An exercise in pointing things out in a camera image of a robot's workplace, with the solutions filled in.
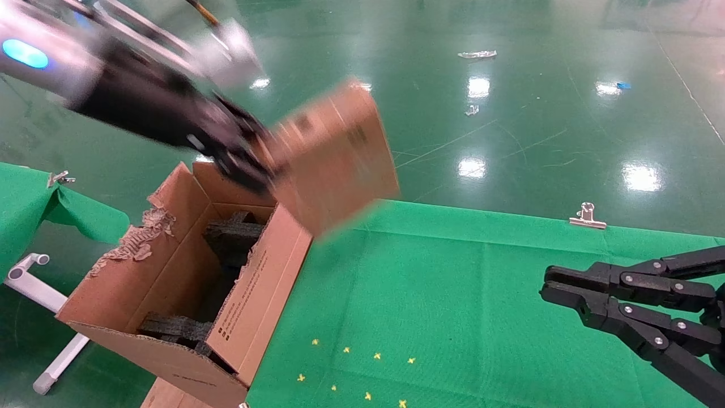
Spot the small green draped cloth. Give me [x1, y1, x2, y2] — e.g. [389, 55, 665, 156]
[0, 162, 131, 281]

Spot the large open cardboard carton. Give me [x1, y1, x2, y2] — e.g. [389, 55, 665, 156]
[57, 161, 313, 408]

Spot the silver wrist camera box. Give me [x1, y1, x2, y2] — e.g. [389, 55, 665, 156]
[190, 17, 266, 88]

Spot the small cardboard box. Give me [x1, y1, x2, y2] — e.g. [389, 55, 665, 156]
[265, 78, 400, 240]

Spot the black cable with yellow tag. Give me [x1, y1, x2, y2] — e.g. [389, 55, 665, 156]
[187, 0, 221, 28]

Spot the silver camera mounting bracket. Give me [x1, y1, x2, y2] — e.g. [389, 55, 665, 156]
[57, 0, 216, 77]

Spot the large green table cloth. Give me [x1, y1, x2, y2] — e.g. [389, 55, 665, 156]
[246, 198, 725, 408]

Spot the white pipe frame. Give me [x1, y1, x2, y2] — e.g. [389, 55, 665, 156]
[5, 253, 91, 396]

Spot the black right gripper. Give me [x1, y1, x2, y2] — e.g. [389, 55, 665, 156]
[540, 246, 725, 406]

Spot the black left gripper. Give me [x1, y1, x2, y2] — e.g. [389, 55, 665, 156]
[74, 40, 285, 195]

